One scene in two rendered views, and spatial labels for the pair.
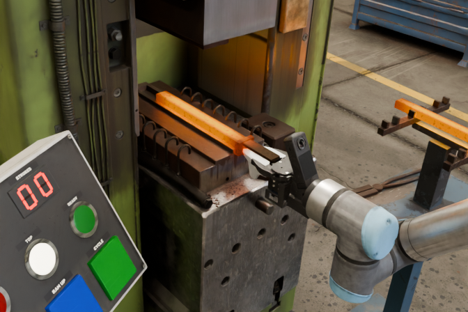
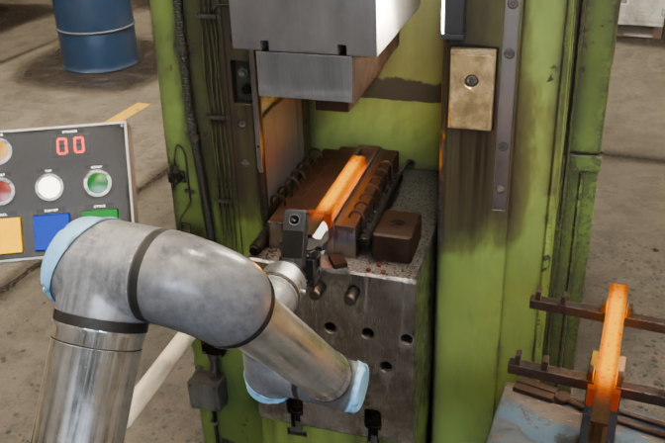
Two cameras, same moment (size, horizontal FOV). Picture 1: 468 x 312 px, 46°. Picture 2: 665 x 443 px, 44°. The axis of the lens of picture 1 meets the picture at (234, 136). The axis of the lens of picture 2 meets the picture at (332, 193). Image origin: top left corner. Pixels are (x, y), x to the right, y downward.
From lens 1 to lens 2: 1.47 m
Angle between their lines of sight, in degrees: 54
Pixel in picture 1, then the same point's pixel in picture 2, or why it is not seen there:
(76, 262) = (74, 205)
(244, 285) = not seen: hidden behind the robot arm
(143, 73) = (399, 140)
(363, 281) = (248, 371)
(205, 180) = (276, 233)
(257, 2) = (323, 70)
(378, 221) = not seen: hidden behind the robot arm
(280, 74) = (458, 179)
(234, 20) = (293, 81)
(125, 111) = (249, 143)
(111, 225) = (120, 201)
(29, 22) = (165, 43)
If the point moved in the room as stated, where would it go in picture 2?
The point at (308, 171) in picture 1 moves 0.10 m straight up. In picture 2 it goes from (290, 251) to (288, 205)
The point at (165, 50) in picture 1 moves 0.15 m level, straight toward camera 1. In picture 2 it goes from (428, 124) to (383, 138)
